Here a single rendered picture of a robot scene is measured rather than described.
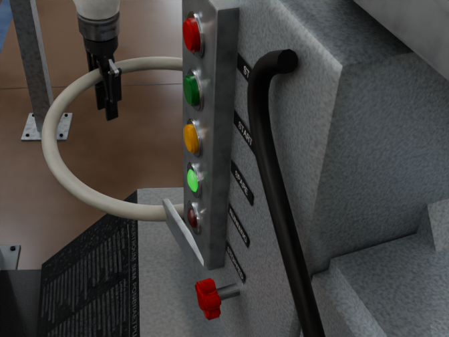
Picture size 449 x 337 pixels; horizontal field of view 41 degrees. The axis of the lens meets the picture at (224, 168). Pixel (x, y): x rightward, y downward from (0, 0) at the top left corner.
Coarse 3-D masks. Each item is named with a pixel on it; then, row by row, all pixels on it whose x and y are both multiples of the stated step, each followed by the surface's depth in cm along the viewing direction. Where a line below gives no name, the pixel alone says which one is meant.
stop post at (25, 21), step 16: (16, 0) 228; (32, 0) 232; (16, 16) 232; (32, 16) 232; (16, 32) 237; (32, 32) 237; (32, 48) 242; (32, 64) 247; (32, 80) 252; (48, 80) 258; (32, 96) 257; (48, 96) 258; (32, 128) 271; (64, 128) 272
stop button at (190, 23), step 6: (186, 24) 45; (192, 24) 45; (186, 30) 46; (192, 30) 45; (186, 36) 46; (192, 36) 45; (186, 42) 46; (192, 42) 45; (198, 42) 45; (192, 48) 46
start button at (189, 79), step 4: (188, 76) 49; (192, 76) 48; (184, 80) 49; (188, 80) 48; (192, 80) 48; (184, 84) 49; (188, 84) 48; (192, 84) 48; (184, 88) 50; (188, 88) 49; (192, 88) 48; (196, 88) 48; (184, 92) 50; (188, 92) 49; (192, 92) 48; (196, 92) 48; (188, 96) 49; (192, 96) 48; (196, 96) 48; (188, 100) 49; (192, 100) 49; (196, 100) 48; (192, 104) 49; (196, 104) 49
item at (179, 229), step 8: (168, 200) 109; (168, 208) 106; (168, 216) 107; (176, 216) 103; (168, 224) 108; (176, 224) 102; (184, 224) 109; (176, 232) 103; (184, 232) 99; (176, 240) 105; (184, 240) 98; (192, 240) 96; (184, 248) 100; (192, 248) 95; (192, 256) 95; (200, 256) 92; (192, 264) 97; (200, 264) 91; (200, 272) 92
